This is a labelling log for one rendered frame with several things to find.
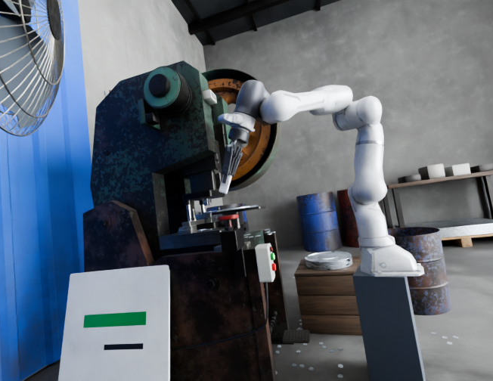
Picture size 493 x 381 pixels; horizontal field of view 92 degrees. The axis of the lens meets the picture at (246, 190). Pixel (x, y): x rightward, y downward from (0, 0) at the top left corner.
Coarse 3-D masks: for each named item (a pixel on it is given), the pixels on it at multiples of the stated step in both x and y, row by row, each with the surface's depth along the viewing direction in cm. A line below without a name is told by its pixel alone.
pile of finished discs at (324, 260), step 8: (312, 256) 163; (320, 256) 158; (328, 256) 155; (336, 256) 153; (344, 256) 152; (312, 264) 149; (320, 264) 145; (328, 264) 143; (336, 264) 142; (344, 264) 143
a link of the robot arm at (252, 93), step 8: (248, 80) 85; (240, 88) 86; (248, 88) 83; (256, 88) 84; (264, 88) 87; (240, 96) 84; (248, 96) 83; (256, 96) 84; (264, 96) 87; (240, 104) 84; (248, 104) 84; (256, 104) 85; (240, 112) 84; (248, 112) 84; (256, 112) 87; (256, 120) 93
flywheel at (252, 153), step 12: (216, 84) 164; (228, 84) 162; (240, 84) 159; (228, 96) 165; (252, 132) 159; (264, 132) 154; (252, 144) 159; (264, 144) 153; (252, 156) 155; (264, 156) 158; (240, 168) 157; (252, 168) 155; (240, 180) 166
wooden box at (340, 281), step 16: (352, 256) 167; (304, 272) 145; (320, 272) 140; (336, 272) 137; (352, 272) 134; (304, 288) 143; (320, 288) 140; (336, 288) 137; (352, 288) 134; (304, 304) 142; (320, 304) 139; (336, 304) 136; (352, 304) 134; (304, 320) 142; (320, 320) 139; (336, 320) 136; (352, 320) 133
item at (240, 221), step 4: (248, 208) 113; (252, 208) 112; (256, 208) 112; (260, 208) 112; (212, 212) 118; (216, 212) 117; (220, 212) 117; (224, 212) 116; (228, 212) 115; (232, 212) 117; (236, 212) 117; (240, 212) 122; (240, 216) 121; (224, 220) 118; (232, 220) 117; (236, 220) 116; (240, 220) 120; (232, 224) 117; (236, 224) 116; (240, 224) 119; (244, 228) 123; (244, 232) 123
